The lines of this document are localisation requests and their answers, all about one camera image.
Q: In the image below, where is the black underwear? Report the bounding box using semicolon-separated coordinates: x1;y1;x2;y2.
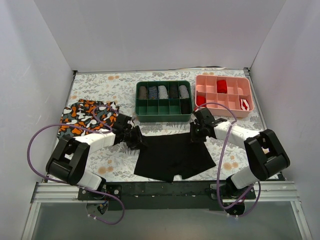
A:
180;98;192;115
134;132;216;183

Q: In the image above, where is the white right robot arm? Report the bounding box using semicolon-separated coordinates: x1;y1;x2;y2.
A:
190;107;291;199

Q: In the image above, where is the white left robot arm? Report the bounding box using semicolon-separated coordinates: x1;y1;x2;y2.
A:
46;114;147;200

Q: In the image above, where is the black rolled underwear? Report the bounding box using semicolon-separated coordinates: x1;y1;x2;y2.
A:
180;98;192;115

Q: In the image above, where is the red rolled underwear lower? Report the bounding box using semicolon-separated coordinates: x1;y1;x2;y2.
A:
196;95;206;106

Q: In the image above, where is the grey white striped rolled underwear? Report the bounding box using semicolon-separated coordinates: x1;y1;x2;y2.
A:
178;85;190;99

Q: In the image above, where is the orange camouflage underwear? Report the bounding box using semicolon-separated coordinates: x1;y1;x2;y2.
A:
57;99;120;139

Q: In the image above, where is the brown rolled underwear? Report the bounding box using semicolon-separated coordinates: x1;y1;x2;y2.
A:
138;86;148;100

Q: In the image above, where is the red rolled underwear upper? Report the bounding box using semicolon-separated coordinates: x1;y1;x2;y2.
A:
216;79;228;94

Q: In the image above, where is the blue striped rolled underwear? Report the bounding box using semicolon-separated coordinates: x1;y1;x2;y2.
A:
148;86;158;100

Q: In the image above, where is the red white rolled underwear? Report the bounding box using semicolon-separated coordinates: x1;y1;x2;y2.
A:
239;98;251;111

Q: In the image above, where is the green divided organizer box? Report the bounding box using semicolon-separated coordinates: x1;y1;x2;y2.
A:
135;80;193;123

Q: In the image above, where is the pink divided organizer box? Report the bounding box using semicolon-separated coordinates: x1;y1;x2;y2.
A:
195;74;254;118

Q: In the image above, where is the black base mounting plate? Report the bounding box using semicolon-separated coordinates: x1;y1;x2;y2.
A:
77;179;256;211

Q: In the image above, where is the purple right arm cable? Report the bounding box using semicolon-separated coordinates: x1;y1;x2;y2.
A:
194;102;262;218

